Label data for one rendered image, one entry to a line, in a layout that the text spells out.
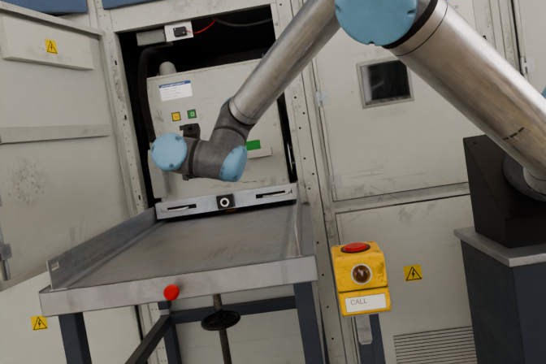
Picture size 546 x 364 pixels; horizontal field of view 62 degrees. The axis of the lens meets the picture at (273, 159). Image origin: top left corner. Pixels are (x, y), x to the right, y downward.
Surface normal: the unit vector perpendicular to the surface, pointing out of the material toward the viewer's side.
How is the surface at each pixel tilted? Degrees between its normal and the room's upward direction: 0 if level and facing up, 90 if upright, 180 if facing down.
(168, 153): 79
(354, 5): 127
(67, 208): 90
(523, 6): 90
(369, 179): 90
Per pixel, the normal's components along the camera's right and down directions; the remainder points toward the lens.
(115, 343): -0.07, 0.07
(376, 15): -0.30, 0.69
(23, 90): 0.95, -0.14
